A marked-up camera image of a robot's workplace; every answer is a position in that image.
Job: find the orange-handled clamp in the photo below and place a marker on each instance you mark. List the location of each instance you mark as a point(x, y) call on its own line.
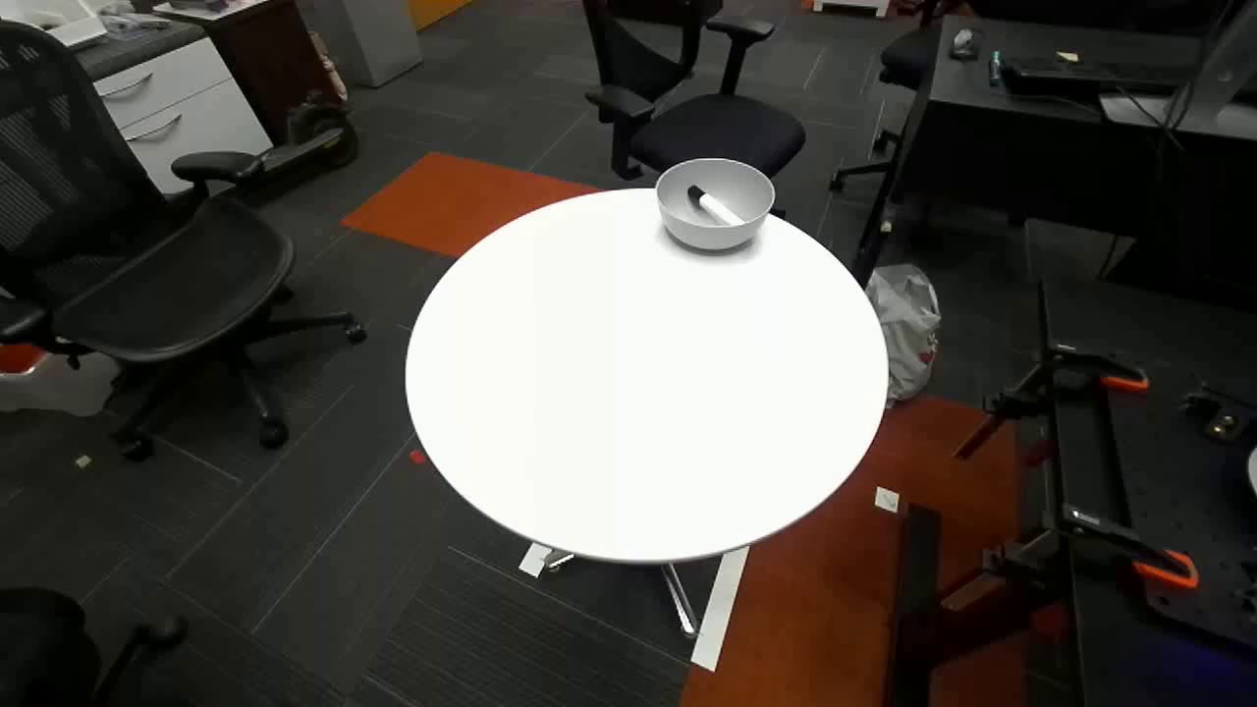
point(1053, 366)
point(1153, 564)

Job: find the black and white marker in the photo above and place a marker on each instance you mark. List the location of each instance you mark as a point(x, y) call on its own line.
point(711, 207)

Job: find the black mesh office chair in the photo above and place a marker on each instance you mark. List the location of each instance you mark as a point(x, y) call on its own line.
point(97, 262)

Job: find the lower orange-handled clamp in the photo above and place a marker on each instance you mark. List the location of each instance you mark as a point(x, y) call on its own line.
point(1153, 564)

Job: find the black padded office chair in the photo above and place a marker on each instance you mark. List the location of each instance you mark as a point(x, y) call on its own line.
point(647, 50)

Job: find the grey round bowl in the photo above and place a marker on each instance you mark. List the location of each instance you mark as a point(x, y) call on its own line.
point(740, 187)

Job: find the black keyboard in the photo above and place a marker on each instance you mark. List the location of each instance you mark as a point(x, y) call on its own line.
point(1052, 77)

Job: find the white table base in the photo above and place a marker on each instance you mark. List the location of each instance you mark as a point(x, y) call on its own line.
point(710, 619)

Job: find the white plastic bag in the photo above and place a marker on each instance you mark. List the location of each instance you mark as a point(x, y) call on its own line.
point(910, 314)

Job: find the grey computer mouse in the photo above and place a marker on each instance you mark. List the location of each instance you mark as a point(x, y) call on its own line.
point(965, 44)

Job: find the black electric scooter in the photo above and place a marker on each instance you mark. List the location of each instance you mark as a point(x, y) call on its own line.
point(316, 133)

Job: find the white drawer cabinet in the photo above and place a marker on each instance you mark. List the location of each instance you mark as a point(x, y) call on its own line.
point(172, 91)

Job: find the black desk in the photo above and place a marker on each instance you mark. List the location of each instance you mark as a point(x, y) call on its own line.
point(1164, 162)

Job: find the upper orange-handled clamp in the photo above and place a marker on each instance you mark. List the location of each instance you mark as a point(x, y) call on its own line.
point(1053, 366)

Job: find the black chair at bottom left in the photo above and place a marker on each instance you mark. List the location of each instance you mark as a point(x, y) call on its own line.
point(51, 660)

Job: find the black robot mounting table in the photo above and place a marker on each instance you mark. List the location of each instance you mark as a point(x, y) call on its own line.
point(1172, 463)

